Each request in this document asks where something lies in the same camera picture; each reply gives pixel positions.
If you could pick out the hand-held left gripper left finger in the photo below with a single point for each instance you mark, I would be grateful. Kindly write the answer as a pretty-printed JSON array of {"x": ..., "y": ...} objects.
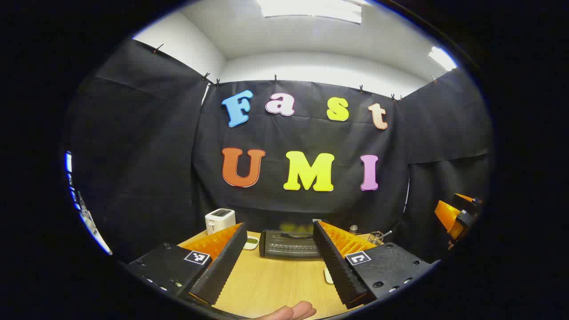
[{"x": 224, "y": 266}]

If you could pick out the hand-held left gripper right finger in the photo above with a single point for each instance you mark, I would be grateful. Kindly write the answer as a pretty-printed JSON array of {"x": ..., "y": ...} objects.
[{"x": 340, "y": 271}]

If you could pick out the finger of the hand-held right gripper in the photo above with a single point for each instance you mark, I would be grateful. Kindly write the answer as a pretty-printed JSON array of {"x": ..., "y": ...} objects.
[
  {"x": 471, "y": 203},
  {"x": 449, "y": 218}
]

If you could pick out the white rectangular food tray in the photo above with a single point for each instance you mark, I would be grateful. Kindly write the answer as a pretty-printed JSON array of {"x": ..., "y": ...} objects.
[{"x": 328, "y": 276}]

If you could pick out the black electric oven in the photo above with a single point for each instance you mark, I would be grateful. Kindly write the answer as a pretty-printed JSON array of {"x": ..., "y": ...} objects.
[{"x": 286, "y": 246}]

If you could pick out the white divided snack dish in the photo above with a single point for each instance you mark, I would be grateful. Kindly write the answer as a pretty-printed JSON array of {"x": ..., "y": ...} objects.
[{"x": 251, "y": 242}]

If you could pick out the small glass bottle yellow label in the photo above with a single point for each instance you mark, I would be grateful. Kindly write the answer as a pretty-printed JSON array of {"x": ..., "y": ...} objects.
[{"x": 353, "y": 230}]

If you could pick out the white toaster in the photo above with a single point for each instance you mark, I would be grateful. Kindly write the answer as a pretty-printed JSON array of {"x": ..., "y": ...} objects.
[{"x": 220, "y": 220}]

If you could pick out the small ribbed glass jar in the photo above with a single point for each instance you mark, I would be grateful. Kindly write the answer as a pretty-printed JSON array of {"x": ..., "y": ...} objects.
[{"x": 377, "y": 238}]

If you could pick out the black backdrop cloth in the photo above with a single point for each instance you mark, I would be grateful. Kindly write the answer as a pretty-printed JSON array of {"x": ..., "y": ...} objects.
[{"x": 155, "y": 155}]

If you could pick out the white side desk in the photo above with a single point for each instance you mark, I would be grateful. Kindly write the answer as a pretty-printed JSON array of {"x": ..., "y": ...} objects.
[{"x": 95, "y": 233}]

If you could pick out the small ceiling light panel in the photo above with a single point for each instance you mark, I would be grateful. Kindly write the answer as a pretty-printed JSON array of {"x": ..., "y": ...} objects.
[{"x": 442, "y": 58}]

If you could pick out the computer monitor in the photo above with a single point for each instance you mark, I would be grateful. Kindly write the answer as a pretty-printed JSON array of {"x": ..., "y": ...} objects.
[{"x": 67, "y": 162}]

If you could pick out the large ceiling light panel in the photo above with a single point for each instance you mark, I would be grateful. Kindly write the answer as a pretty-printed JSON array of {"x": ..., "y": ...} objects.
[{"x": 311, "y": 10}]

